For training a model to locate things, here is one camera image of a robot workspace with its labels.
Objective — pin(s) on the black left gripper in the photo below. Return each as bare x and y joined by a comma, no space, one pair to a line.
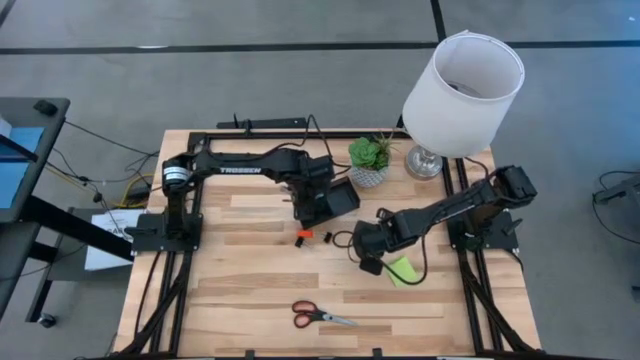
310,205

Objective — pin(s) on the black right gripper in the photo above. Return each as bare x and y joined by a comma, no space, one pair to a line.
372,240

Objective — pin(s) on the orange eraser block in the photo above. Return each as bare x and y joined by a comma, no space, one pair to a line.
305,233

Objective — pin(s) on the green sticky note pad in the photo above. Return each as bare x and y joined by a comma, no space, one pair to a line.
406,267

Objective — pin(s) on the red and black scissors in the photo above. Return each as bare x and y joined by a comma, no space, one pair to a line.
320,316

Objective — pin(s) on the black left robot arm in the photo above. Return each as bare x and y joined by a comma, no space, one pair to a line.
200,165

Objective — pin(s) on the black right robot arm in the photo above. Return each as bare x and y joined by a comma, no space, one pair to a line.
450,205

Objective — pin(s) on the black mesh desk organizer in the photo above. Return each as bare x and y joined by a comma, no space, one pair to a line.
345,197

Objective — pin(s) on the green succulent in patterned pot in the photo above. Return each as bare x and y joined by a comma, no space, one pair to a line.
367,155

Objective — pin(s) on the black mounting bar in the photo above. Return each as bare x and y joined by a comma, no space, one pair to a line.
275,123

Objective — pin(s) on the white shade silver table lamp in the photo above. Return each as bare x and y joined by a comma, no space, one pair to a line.
450,115

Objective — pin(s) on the white paper sheet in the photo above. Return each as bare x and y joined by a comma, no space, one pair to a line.
115,240

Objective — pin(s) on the gray side desk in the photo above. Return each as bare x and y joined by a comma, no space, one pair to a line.
55,150

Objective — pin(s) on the black computer mouse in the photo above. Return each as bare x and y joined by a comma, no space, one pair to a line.
46,107

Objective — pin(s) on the black caster wheel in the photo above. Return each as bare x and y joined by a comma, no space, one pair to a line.
48,321

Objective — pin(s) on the blue screen monitor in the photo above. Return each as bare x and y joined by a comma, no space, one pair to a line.
20,165

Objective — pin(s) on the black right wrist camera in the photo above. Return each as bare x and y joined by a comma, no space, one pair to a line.
371,266

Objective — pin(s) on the black metal table frame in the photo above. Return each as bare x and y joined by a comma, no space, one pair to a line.
270,135

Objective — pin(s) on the black table edge bracket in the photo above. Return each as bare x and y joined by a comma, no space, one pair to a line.
249,353
377,353

